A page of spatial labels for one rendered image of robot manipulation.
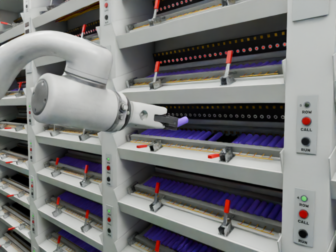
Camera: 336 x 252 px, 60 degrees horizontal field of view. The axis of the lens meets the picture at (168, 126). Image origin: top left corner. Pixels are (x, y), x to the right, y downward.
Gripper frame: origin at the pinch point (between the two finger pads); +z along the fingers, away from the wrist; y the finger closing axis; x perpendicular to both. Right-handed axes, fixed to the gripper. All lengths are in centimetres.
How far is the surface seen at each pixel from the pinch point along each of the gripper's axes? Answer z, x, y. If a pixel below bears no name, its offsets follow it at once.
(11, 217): 29, 65, 157
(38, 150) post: 18, 16, 107
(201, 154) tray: 17.3, 6.8, 1.1
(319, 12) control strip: 8.0, -24.4, -30.3
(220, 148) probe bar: 18.6, 4.5, -4.1
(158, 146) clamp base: 16.8, 6.0, 18.0
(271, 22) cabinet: 27.1, -34.0, -11.7
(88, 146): 15, 10, 56
